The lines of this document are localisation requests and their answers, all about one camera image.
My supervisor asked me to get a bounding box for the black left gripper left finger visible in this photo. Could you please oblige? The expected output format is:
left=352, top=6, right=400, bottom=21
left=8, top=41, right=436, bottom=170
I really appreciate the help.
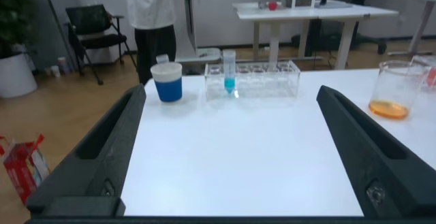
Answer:
left=26, top=83, right=147, bottom=214

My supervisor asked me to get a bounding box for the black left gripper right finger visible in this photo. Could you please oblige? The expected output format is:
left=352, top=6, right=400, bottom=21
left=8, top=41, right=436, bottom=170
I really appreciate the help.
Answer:
left=316, top=84, right=436, bottom=219

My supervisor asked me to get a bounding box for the clear glass beaker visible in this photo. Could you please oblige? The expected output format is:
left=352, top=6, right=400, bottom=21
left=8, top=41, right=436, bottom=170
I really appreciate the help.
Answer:
left=368, top=60, right=431, bottom=121

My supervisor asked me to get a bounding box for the clear plastic test tube rack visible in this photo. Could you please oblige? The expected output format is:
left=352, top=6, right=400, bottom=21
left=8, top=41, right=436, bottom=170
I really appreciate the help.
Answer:
left=410, top=54, right=436, bottom=92
left=204, top=59, right=301, bottom=101

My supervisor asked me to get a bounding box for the test tube with blue liquid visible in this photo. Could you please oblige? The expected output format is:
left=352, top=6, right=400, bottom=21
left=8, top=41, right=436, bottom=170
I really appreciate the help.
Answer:
left=222, top=49, right=237, bottom=95

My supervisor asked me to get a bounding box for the red paper gift bag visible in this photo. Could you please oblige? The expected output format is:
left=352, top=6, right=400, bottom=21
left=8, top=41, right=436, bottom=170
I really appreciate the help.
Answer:
left=0, top=133, right=51, bottom=206

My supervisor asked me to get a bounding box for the purple drink tumbler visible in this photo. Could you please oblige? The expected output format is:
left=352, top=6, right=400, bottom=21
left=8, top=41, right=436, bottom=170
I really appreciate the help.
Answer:
left=57, top=57, right=71, bottom=76

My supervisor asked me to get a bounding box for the blue sleeved white paper cup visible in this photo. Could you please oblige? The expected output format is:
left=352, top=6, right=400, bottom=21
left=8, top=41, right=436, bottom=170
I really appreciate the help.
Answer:
left=150, top=61, right=183, bottom=103

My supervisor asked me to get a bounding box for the white plant pot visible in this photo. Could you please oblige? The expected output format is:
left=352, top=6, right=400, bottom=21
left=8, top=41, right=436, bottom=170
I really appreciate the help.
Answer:
left=0, top=52, right=38, bottom=99

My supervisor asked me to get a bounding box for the black office chair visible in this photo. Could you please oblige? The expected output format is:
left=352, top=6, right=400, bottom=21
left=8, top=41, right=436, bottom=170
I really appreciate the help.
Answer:
left=64, top=3, right=138, bottom=86

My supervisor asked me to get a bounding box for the person in white shirt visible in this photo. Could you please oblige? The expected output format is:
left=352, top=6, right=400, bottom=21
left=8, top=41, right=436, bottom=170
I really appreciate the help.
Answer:
left=124, top=0, right=185, bottom=86

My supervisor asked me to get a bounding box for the long white standing desk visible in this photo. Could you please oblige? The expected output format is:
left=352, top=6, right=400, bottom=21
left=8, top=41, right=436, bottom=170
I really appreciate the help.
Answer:
left=387, top=0, right=436, bottom=57

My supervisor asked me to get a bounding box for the large green leafy plant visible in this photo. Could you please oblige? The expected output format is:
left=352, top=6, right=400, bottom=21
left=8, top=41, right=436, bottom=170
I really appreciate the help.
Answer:
left=0, top=0, right=38, bottom=60

